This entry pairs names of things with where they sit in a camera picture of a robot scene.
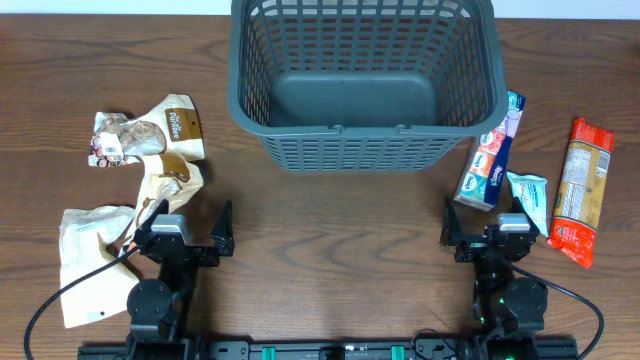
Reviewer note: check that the plain beige pouch bag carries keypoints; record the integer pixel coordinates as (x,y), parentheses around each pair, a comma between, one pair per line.
(83,241)

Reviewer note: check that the Kleenex pocket tissue multipack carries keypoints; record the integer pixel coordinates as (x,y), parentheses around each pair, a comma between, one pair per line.
(484,172)

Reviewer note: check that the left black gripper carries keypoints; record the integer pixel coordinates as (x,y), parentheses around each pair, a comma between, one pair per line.
(221,238)

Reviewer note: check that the grey plastic slatted basket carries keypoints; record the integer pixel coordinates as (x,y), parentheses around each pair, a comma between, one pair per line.
(364,85)

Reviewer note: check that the brown Partake cookie bag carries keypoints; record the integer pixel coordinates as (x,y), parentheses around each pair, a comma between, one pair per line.
(171,127)

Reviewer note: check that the brown snack bag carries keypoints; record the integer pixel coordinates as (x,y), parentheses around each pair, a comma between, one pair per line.
(166,177)

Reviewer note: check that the red orange biscuit package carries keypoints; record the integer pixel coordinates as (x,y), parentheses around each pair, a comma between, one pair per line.
(581,192)

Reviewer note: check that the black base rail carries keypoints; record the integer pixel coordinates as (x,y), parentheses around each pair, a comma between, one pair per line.
(420,348)

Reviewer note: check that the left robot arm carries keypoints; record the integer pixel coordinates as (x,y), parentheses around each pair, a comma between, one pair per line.
(159,306)

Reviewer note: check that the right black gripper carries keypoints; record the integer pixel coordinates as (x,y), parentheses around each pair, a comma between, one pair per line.
(454,234)

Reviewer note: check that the small teal wipes packet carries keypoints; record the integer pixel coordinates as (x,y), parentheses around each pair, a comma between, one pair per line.
(531,191)

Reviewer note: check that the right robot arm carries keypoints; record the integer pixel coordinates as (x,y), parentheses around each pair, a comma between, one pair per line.
(510,309)

